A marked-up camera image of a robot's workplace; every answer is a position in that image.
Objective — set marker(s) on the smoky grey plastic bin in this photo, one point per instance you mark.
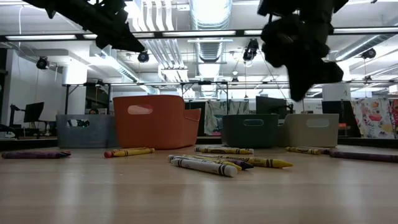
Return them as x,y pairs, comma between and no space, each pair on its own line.
87,137

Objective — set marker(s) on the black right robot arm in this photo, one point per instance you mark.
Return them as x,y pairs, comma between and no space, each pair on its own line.
311,6

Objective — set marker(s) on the white crayon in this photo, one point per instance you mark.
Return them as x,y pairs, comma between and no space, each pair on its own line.
230,147
174,157
202,166

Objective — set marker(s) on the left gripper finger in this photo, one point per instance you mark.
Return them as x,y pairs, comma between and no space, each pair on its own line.
121,40

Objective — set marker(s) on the yellow crayon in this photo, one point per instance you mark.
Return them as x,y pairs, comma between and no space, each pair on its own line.
303,151
228,165
267,162
224,151
136,152

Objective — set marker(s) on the white plastic bin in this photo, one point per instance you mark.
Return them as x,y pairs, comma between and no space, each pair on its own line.
311,135

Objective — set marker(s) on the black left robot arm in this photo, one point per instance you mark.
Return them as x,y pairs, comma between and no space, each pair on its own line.
56,4

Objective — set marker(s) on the person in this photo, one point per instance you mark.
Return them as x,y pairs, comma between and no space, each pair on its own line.
94,111

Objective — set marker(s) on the floral cloth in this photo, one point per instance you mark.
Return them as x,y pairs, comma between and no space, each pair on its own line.
217,118
373,118

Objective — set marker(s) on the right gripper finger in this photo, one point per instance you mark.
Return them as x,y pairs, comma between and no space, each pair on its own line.
299,91

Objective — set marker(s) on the teal plastic bin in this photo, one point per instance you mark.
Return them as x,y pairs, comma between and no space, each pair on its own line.
250,133

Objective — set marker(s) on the black ceiling spotlight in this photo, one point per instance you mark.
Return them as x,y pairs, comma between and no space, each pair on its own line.
235,81
251,49
369,53
43,63
143,57

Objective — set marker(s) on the white light strip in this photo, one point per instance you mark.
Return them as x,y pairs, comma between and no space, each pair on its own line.
199,33
253,32
40,37
367,30
88,36

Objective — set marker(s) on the black overhead beam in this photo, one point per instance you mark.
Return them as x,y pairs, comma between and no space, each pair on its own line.
239,31

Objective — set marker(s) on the black background table frame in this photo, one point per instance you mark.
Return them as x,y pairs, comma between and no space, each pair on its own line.
66,99

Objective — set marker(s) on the dark partition panel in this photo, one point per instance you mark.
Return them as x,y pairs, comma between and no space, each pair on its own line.
349,118

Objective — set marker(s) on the orange plastic bin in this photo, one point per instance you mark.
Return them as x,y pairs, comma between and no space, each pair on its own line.
155,127

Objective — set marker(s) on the silver ventilation duct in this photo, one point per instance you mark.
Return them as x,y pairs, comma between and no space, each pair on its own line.
211,49
351,51

